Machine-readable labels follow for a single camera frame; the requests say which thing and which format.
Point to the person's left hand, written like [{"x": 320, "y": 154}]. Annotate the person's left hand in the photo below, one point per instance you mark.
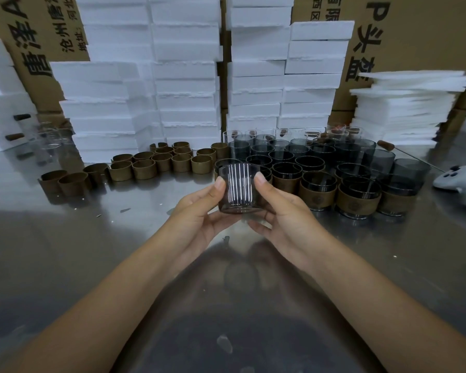
[{"x": 190, "y": 229}]

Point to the person's right hand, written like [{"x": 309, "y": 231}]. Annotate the person's right hand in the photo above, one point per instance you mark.
[{"x": 299, "y": 233}]

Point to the smoky transparent plastic cup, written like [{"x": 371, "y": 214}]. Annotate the smoky transparent plastic cup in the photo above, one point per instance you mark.
[
  {"x": 353, "y": 169},
  {"x": 267, "y": 172},
  {"x": 359, "y": 185},
  {"x": 239, "y": 188},
  {"x": 286, "y": 169},
  {"x": 225, "y": 162},
  {"x": 318, "y": 180},
  {"x": 259, "y": 160},
  {"x": 399, "y": 184},
  {"x": 310, "y": 163}
]

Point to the group of brown sleeve rings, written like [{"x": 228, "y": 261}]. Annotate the group of brown sleeve rings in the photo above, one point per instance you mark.
[{"x": 143, "y": 170}]

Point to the cluster of transparent plastic cups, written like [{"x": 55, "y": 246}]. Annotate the cluster of transparent plastic cups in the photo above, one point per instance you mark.
[{"x": 239, "y": 151}]

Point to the bunch of clear plastic cups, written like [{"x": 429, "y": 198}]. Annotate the bunch of clear plastic cups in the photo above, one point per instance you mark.
[{"x": 50, "y": 137}]

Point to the person's left forearm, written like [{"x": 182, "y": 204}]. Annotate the person's left forearm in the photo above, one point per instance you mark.
[{"x": 89, "y": 310}]

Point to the person's right forearm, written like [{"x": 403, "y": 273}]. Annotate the person's right forearm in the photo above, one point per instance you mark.
[{"x": 396, "y": 318}]

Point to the tall stack white foam blocks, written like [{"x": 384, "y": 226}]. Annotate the tall stack white foam blocks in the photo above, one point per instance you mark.
[{"x": 178, "y": 85}]

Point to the stepped stack white foam blocks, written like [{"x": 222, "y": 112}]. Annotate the stepped stack white foam blocks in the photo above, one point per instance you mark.
[{"x": 256, "y": 85}]

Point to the stack of thin foam sheets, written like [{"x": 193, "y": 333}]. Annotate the stack of thin foam sheets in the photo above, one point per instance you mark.
[{"x": 400, "y": 108}]

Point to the white game controller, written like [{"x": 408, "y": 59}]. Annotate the white game controller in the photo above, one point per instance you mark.
[{"x": 464, "y": 184}]

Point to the brown cork stick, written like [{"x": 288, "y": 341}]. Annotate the brown cork stick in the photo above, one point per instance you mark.
[
  {"x": 14, "y": 137},
  {"x": 22, "y": 117}
]

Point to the large printed cardboard box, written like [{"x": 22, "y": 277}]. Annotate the large printed cardboard box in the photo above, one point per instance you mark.
[{"x": 427, "y": 31}]

